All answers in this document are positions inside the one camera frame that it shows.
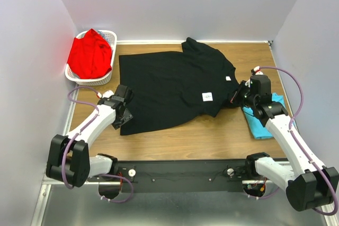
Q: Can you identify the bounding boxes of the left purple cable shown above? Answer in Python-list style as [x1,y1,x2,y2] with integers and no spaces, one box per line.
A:
[62,86,135,204]

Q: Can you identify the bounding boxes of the black t shirt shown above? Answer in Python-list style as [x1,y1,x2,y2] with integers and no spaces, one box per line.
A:
[119,38,239,135]

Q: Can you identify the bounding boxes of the folded turquoise t shirt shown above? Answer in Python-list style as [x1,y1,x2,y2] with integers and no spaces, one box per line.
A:
[242,93,286,139]

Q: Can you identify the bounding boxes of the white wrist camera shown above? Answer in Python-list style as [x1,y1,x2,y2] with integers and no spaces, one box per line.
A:
[96,90,114,99]
[251,66,264,76]

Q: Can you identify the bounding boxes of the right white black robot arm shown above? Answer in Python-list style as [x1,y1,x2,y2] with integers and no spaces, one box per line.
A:
[231,74,338,216]

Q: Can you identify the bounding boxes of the aluminium extrusion rail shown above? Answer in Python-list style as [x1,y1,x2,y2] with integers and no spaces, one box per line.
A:
[42,160,326,184]

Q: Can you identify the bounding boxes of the purple cable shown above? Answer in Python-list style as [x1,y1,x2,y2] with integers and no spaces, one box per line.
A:
[245,66,339,216]
[62,86,135,204]

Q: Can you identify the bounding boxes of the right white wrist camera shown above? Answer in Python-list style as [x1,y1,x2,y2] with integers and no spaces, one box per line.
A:
[251,66,264,76]

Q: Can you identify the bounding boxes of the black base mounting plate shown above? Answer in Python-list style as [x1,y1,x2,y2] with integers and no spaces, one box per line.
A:
[117,159,260,193]

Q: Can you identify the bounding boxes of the white plastic laundry basket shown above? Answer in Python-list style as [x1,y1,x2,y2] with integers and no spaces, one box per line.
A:
[65,30,117,86]

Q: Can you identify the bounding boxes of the red t shirt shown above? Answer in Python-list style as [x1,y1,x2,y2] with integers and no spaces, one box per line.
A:
[67,29,112,79]

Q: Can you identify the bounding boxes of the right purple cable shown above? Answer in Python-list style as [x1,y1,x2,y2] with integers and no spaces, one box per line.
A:
[245,66,339,216]

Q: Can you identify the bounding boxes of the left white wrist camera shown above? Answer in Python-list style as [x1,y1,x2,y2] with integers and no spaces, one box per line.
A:
[96,90,114,99]

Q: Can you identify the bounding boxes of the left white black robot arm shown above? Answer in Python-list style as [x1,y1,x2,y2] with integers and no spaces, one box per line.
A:
[46,85,133,189]

